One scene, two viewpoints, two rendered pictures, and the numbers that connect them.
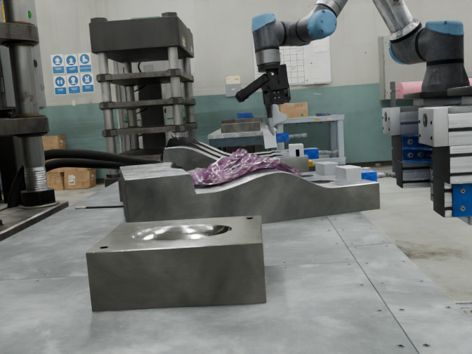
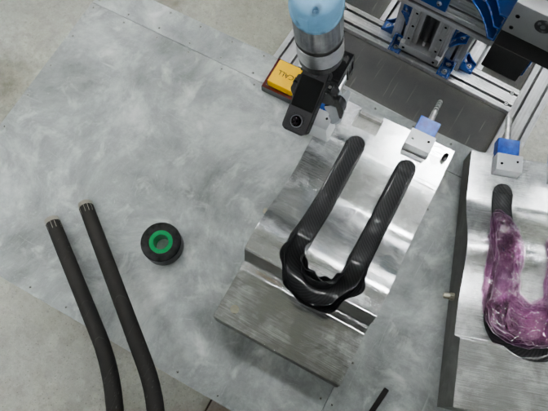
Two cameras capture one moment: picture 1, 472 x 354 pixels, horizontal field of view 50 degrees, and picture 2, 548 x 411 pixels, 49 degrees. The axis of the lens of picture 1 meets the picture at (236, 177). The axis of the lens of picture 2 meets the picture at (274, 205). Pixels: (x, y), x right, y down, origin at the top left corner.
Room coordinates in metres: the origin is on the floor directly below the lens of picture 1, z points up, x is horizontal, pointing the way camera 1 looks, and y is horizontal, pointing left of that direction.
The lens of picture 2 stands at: (1.39, 0.38, 1.97)
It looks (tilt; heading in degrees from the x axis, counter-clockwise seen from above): 72 degrees down; 298
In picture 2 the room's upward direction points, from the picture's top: 2 degrees counter-clockwise
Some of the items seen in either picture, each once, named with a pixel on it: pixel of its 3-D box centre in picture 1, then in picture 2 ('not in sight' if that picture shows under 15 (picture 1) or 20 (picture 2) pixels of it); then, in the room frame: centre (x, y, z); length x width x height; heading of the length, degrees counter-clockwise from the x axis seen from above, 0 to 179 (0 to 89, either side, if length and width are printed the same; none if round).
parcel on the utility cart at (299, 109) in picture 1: (292, 112); not in sight; (7.41, -0.89, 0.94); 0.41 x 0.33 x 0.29; 95
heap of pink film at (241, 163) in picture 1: (242, 166); (533, 276); (1.07, -0.02, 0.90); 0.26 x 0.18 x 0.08; 105
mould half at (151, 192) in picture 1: (243, 186); (528, 282); (1.06, -0.01, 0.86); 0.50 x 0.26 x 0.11; 105
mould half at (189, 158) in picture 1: (215, 165); (337, 232); (1.43, 0.05, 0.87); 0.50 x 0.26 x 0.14; 87
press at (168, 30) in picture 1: (155, 115); not in sight; (6.03, 0.91, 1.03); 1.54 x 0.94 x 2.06; 177
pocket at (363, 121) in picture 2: not in sight; (367, 125); (1.46, -0.17, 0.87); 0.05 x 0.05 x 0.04; 87
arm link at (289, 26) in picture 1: (296, 32); not in sight; (1.59, -0.22, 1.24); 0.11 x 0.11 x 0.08; 25
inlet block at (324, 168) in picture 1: (345, 171); (506, 146); (1.19, -0.26, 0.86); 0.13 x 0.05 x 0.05; 105
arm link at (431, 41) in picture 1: (442, 40); not in sight; (1.71, -0.72, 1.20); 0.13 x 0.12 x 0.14; 25
